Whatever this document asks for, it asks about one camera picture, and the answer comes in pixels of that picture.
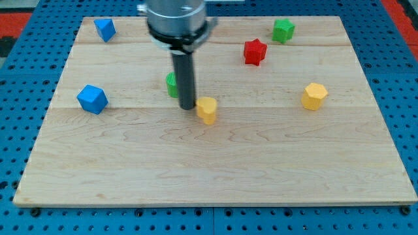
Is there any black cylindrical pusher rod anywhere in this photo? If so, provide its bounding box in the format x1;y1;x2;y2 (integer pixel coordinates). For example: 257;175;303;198
172;54;196;110

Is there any yellow heart block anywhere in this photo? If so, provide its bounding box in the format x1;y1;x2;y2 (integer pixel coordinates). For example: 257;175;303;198
196;97;217;125

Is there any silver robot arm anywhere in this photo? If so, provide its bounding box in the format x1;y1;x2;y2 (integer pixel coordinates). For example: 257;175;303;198
137;0;217;110

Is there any green circle block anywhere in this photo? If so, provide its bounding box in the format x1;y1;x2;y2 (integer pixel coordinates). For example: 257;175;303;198
166;72;178;98

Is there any red star block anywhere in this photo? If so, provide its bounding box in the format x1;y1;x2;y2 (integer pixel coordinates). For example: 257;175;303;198
243;39;267;66

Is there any blue triangle block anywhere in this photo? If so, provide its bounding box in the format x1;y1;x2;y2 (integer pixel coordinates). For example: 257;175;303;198
93;18;116;42

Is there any blue cube block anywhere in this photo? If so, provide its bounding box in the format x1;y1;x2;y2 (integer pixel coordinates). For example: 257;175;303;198
76;84;108;115

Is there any green star block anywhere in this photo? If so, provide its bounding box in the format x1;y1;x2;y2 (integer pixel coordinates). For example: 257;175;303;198
272;18;295;44

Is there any wooden board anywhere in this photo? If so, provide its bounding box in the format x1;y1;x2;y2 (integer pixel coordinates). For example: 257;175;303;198
14;16;417;208

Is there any yellow hexagon block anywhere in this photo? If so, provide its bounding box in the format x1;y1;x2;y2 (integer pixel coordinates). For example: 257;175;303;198
301;83;328;111

